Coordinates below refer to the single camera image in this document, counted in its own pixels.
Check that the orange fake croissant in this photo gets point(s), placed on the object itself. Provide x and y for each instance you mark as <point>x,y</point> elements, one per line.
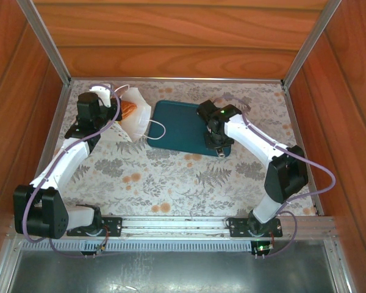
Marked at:
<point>128,108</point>

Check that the white paper bag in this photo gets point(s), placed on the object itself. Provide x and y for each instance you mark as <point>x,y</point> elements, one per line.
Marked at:
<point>141,122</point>

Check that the teal plastic tray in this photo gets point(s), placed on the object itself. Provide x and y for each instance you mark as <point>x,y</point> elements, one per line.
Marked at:
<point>180,128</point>

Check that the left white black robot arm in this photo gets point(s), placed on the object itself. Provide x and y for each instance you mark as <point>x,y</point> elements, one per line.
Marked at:
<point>68,164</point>

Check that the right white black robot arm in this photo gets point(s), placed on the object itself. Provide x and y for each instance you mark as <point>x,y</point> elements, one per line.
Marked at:
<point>286,177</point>

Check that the floral table mat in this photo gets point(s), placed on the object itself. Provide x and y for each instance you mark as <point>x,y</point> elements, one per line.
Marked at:
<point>177,183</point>

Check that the grey metal sheet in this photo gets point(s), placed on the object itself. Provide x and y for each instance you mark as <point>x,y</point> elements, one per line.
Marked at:
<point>170,274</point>

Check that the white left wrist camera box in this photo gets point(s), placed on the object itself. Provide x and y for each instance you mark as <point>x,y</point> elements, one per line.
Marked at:
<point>102,94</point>

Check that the aluminium frame bar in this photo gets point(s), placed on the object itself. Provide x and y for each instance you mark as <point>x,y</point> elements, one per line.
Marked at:
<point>57,116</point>
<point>296,122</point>
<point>177,79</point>

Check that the aluminium frame post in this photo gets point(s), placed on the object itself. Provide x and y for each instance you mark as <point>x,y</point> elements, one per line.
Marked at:
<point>312,42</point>
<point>44,42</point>

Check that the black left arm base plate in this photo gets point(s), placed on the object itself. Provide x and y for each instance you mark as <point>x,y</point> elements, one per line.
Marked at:
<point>113,226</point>

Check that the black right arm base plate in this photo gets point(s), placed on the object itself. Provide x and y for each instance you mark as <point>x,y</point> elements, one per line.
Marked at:
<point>238,227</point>

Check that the aluminium mounting rail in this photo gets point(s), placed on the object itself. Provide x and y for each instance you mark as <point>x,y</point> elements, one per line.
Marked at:
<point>170,224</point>

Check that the aluminium frame leg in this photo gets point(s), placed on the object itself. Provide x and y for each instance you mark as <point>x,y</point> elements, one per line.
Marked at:
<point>4,265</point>
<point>338,265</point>

